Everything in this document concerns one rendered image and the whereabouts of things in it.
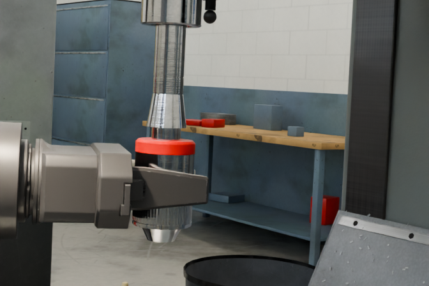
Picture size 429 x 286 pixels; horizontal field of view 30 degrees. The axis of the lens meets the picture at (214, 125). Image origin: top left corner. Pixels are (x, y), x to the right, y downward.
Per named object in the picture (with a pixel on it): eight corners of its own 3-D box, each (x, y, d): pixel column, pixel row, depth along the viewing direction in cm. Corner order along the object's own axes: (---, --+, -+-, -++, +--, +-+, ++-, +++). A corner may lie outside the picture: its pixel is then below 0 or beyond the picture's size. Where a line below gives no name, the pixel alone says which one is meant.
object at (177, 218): (186, 219, 66) (189, 150, 66) (195, 230, 61) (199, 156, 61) (129, 218, 65) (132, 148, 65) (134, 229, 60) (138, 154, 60)
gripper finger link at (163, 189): (205, 210, 61) (124, 208, 60) (207, 168, 61) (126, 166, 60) (209, 213, 60) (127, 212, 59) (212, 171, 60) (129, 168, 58)
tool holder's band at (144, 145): (189, 150, 66) (190, 138, 66) (199, 156, 61) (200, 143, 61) (132, 148, 65) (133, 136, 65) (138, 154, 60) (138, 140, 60)
